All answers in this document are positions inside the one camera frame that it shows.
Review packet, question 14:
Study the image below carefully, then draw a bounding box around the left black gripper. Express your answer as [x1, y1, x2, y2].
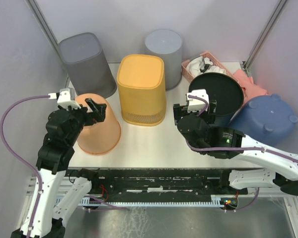
[63, 97, 106, 144]

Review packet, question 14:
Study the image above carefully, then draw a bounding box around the orange round bin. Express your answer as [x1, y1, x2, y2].
[75, 93, 121, 155]

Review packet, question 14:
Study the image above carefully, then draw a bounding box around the black cylindrical bin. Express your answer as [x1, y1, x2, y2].
[188, 72, 244, 127]

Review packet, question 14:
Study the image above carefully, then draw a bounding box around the yellow slatted basket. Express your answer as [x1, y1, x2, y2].
[117, 54, 166, 126]

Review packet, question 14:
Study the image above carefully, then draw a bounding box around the grey slatted basket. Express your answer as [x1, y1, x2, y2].
[59, 32, 117, 98]

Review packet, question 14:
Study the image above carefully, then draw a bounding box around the grey round bin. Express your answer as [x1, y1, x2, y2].
[145, 29, 182, 91]

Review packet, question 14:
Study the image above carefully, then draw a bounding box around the blue plastic bucket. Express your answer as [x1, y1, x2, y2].
[228, 94, 298, 147]

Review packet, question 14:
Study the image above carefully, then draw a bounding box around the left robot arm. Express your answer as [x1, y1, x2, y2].
[11, 98, 107, 238]

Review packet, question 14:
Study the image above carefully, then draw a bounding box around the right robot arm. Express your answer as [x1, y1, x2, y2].
[173, 96, 298, 196]

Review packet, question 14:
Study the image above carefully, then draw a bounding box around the white cloth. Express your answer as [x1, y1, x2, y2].
[186, 57, 226, 77]

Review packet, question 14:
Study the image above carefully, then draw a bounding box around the pink plastic tray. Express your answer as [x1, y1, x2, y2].
[181, 52, 238, 82]

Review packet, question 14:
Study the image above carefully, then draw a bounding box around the pink cloth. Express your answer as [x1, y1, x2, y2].
[233, 69, 268, 103]

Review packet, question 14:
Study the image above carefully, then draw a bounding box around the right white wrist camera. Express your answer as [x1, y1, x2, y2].
[186, 89, 209, 114]

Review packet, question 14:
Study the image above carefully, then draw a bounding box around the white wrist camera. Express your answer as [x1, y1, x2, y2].
[186, 89, 209, 114]
[48, 87, 81, 111]

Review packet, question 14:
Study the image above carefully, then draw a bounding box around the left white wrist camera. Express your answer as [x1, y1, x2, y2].
[48, 87, 81, 111]

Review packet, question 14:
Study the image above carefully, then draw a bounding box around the white slotted cable duct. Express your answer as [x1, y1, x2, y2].
[79, 194, 231, 206]

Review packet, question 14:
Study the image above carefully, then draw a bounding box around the aluminium rail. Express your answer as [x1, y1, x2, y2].
[26, 177, 292, 200]

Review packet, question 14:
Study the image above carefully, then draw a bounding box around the left aluminium frame post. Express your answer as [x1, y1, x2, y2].
[24, 0, 74, 72]

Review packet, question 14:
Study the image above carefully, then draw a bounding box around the aluminium frame post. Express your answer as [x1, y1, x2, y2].
[240, 0, 289, 76]
[24, 0, 74, 72]

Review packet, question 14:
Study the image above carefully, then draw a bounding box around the right aluminium frame post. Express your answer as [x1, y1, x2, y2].
[240, 0, 289, 76]

